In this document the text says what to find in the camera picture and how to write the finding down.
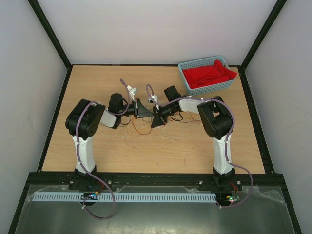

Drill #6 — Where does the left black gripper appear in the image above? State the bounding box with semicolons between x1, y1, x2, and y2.
119;98;154;118

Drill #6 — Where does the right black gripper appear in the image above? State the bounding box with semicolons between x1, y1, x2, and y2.
151;103;177;128

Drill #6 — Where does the white wire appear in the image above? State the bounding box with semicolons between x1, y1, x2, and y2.
121;119;193;142

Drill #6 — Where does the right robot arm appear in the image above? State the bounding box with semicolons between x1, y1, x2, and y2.
146;84;235;190

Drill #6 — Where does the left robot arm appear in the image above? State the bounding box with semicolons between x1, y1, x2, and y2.
65;93;153;189

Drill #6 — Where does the red cloth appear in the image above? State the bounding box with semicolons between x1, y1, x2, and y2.
183;60;237;89

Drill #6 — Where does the light blue plastic basket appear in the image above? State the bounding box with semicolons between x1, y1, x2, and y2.
178;56;237;96

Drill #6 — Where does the left green circuit board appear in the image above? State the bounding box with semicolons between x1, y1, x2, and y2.
80;193;98;200

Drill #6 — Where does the green circuit board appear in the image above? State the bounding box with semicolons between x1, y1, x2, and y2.
80;193;98;200
226;195;240;203

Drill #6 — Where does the right green circuit board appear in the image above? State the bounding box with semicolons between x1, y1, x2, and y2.
226;195;240;203

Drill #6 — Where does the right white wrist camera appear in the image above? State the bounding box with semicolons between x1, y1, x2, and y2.
147;95;158;104

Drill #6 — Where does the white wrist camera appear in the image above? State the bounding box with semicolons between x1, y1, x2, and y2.
147;95;158;104
127;85;137;100

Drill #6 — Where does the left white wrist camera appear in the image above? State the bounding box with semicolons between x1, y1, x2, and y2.
127;85;137;100

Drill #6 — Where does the light blue slotted cable duct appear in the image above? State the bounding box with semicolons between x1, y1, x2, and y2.
32;192;216;203

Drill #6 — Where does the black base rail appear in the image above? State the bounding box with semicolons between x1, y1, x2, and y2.
25;172;286;193

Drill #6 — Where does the black aluminium frame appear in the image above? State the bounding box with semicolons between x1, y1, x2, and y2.
8;0;301;234

